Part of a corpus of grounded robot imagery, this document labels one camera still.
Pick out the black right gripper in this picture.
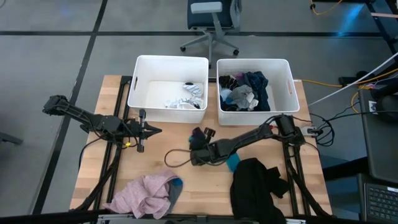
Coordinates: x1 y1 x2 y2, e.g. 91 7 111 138
190 127 223 167

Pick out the black aluminium frame rail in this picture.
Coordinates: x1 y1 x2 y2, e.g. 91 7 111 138
73 75 133 212
281 136 332 218

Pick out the black garment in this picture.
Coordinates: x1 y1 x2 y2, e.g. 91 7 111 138
229 157 290 224

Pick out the dark sock teal purple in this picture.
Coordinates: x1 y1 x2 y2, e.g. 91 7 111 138
188 126 206 151

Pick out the black cloth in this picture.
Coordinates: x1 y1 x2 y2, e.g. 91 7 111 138
220 102 241 113

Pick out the black power strip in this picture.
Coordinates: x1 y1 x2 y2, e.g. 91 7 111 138
338 70 368 88

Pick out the grey garment with teal trim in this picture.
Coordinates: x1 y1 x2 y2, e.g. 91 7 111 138
167 177 185 213

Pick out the black laptop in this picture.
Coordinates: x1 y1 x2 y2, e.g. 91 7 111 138
363 182 398 223

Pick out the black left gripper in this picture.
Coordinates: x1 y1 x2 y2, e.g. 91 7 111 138
124 108 163 153

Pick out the navy grey office chair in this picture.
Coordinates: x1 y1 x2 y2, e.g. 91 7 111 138
180 0 243 68

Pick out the black cable with yellow tag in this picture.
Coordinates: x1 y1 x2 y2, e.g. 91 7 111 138
78 119 139 170

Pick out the white sock with black print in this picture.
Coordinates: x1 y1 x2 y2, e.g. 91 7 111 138
164 98 187 110

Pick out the thin dark looped cable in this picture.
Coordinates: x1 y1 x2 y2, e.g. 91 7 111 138
164 148 194 169

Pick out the white sock with blue stripes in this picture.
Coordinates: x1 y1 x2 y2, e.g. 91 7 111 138
182 82 205 98

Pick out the teal cloth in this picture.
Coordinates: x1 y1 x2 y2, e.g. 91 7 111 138
226 152 242 174

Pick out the black cable bundle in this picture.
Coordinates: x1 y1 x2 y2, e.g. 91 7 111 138
309 109 398 147

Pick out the grey usb hub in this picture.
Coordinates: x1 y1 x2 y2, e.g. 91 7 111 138
300 125 325 136

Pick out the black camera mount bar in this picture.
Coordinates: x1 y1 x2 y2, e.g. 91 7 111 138
0 209 398 224

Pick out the white cable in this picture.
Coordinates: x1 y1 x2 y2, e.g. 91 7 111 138
307 52 398 107

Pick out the navy dotted garment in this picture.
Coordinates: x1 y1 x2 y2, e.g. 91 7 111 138
245 71 271 112

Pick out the yellow floor cable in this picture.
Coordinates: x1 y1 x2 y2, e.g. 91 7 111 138
300 67 398 113

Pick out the white perforated plastic bin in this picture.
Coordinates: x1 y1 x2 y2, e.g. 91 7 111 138
216 58 300 126
127 55 210 124

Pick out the light grey knit garment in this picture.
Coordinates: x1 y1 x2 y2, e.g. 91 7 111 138
231 84 259 110

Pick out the black sock with white stripes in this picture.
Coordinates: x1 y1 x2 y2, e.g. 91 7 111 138
218 75 239 91

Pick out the light blue cloth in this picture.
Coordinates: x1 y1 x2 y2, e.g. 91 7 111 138
220 88 233 103

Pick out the pink knit garment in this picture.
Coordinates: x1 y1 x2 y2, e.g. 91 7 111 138
103 169 180 220

